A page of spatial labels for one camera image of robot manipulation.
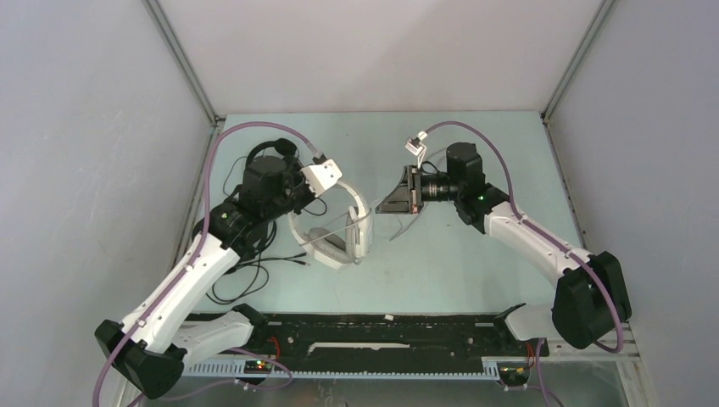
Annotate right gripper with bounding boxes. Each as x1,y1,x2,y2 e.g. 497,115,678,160
376,164,463,215

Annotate white headphones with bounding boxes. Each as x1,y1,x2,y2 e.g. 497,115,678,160
288,181,373,270

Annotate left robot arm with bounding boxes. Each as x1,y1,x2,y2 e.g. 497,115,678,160
92,153,343,405

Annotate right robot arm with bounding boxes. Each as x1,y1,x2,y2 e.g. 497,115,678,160
376,142,633,354

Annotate black headphones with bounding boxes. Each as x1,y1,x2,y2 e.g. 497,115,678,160
245,138,298,168

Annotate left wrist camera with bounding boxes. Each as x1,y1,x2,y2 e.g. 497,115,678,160
300,159,343,197

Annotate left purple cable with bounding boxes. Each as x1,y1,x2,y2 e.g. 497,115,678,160
92,120,327,407

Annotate black cable with two plugs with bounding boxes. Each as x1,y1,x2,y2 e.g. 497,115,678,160
204,253,311,306

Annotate aluminium frame rail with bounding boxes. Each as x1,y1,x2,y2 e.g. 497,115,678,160
142,0,224,259

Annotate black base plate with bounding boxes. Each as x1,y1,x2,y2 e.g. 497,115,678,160
244,314,549,373

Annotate white cable duct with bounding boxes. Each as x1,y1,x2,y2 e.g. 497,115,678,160
182,359,499,381

